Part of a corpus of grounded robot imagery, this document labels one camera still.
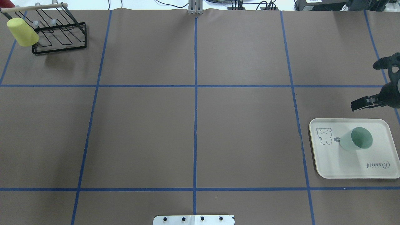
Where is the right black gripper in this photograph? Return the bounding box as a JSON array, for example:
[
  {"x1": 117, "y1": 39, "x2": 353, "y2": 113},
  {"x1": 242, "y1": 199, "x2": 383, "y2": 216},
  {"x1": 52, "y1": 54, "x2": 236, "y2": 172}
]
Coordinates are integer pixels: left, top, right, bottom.
[{"x1": 351, "y1": 52, "x2": 400, "y2": 112}]

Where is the pale green cup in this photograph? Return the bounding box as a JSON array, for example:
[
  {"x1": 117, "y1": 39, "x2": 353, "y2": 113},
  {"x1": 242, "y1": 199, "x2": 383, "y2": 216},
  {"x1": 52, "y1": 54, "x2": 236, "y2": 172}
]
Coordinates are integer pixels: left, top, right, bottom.
[{"x1": 339, "y1": 127, "x2": 374, "y2": 151}]

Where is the beige rabbit tray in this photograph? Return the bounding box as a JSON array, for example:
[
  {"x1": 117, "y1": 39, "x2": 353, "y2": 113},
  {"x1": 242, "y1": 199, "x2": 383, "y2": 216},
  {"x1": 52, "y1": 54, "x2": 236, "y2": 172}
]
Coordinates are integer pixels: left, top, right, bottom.
[{"x1": 309, "y1": 118, "x2": 399, "y2": 178}]

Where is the yellow cup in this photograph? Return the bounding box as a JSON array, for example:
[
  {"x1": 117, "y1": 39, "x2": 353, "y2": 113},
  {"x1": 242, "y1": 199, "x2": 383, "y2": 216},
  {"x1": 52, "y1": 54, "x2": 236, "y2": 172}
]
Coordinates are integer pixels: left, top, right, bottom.
[{"x1": 6, "y1": 17, "x2": 39, "y2": 47}]

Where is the black box device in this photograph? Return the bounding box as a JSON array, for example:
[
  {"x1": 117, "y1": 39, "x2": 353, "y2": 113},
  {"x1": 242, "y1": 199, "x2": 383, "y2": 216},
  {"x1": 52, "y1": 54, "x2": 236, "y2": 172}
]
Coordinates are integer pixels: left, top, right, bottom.
[{"x1": 294, "y1": 0, "x2": 347, "y2": 11}]

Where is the red bottle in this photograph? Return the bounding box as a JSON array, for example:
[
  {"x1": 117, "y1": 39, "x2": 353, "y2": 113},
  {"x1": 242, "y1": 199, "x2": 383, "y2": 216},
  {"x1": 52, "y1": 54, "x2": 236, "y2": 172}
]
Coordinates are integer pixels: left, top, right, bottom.
[{"x1": 0, "y1": 0, "x2": 15, "y2": 8}]

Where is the aluminium frame post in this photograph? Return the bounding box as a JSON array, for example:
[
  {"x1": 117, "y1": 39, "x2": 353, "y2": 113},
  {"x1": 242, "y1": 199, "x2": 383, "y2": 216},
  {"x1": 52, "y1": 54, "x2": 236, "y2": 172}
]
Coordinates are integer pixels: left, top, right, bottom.
[{"x1": 188, "y1": 0, "x2": 204, "y2": 15}]

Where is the white camera pillar stand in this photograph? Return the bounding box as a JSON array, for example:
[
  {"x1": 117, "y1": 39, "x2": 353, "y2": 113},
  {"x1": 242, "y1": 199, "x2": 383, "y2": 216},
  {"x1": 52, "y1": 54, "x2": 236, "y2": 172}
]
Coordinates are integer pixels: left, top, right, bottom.
[{"x1": 152, "y1": 215, "x2": 235, "y2": 225}]

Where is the black wire cup rack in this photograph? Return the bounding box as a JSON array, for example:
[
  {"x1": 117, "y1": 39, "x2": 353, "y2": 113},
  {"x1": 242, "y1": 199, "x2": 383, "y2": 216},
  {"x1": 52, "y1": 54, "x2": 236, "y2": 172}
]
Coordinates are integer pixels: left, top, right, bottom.
[{"x1": 1, "y1": 0, "x2": 88, "y2": 55}]

